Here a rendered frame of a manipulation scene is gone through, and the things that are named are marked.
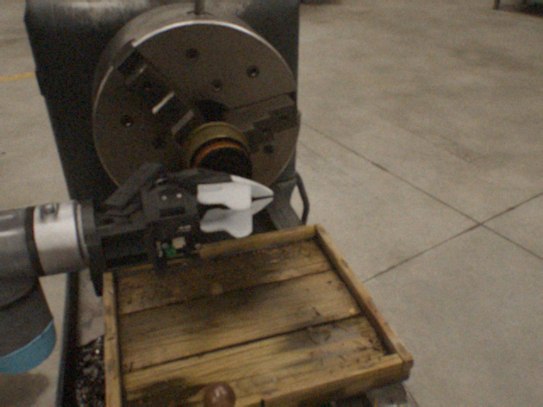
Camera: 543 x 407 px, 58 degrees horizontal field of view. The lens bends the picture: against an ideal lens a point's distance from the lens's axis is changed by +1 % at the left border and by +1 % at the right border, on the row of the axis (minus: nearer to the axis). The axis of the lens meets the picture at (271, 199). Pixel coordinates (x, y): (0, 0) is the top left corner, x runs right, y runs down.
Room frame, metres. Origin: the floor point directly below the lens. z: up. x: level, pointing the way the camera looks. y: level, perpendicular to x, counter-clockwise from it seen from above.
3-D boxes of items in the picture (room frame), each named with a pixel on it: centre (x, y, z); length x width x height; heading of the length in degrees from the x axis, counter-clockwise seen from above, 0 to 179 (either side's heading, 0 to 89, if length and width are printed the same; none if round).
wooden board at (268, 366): (0.49, 0.04, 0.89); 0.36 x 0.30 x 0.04; 107
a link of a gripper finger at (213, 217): (0.47, 0.04, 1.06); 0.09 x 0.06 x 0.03; 107
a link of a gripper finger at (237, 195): (0.47, 0.04, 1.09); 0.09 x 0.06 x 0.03; 107
